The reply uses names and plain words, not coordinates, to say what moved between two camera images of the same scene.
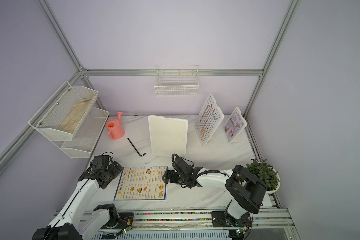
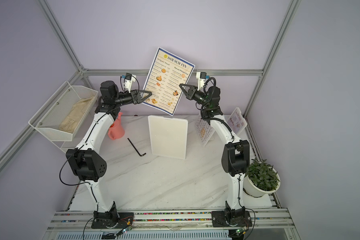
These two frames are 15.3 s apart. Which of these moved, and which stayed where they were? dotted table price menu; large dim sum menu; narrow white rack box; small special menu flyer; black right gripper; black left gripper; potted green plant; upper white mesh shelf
Moved: black right gripper; black left gripper; large dim sum menu
Stayed: small special menu flyer; upper white mesh shelf; narrow white rack box; dotted table price menu; potted green plant
